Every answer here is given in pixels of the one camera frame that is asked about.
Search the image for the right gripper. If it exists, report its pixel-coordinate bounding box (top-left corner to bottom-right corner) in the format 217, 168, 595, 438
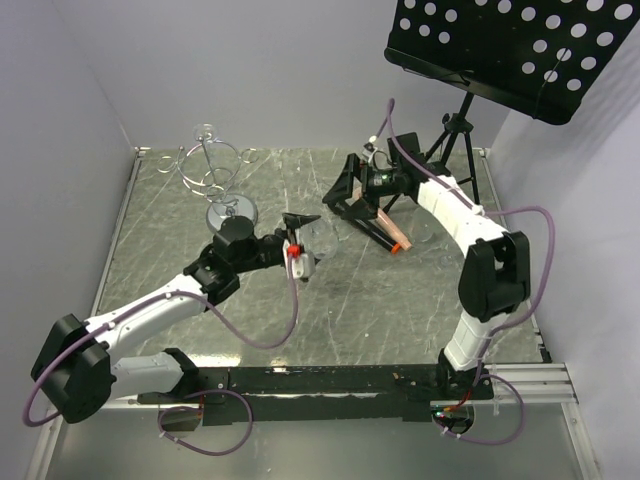
322, 153, 403, 220

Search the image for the clear wine glass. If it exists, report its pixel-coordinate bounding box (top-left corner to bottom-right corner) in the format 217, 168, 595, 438
193, 123, 218, 144
300, 219, 339, 260
437, 254, 456, 268
409, 208, 446, 244

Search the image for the chrome wine glass rack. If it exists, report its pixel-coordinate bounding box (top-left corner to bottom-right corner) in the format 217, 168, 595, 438
156, 136, 259, 233

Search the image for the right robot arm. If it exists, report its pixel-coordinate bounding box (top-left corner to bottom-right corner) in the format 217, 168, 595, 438
322, 133, 531, 399

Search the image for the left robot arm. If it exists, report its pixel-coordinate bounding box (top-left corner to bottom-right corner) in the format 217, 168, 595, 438
31, 213, 319, 424

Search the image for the pink microphone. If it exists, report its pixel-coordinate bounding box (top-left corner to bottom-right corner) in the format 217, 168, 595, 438
369, 208, 412, 255

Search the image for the black microphone orange end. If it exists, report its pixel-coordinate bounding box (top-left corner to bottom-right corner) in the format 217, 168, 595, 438
355, 220, 402, 254

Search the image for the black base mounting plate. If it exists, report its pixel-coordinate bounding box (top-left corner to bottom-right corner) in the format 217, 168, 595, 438
137, 364, 494, 426

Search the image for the black perforated music stand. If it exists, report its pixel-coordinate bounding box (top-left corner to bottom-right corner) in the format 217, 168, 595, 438
384, 1, 639, 174

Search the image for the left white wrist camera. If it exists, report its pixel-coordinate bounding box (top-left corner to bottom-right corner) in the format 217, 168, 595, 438
283, 241, 315, 281

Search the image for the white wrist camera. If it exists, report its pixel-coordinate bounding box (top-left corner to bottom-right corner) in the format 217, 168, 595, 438
283, 241, 315, 281
363, 135, 388, 166

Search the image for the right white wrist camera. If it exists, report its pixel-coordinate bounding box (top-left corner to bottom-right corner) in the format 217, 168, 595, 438
363, 135, 388, 166

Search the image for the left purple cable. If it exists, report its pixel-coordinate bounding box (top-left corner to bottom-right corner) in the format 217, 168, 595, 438
22, 244, 301, 456

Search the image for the aluminium frame rail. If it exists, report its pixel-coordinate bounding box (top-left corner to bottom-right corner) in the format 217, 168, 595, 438
49, 362, 581, 411

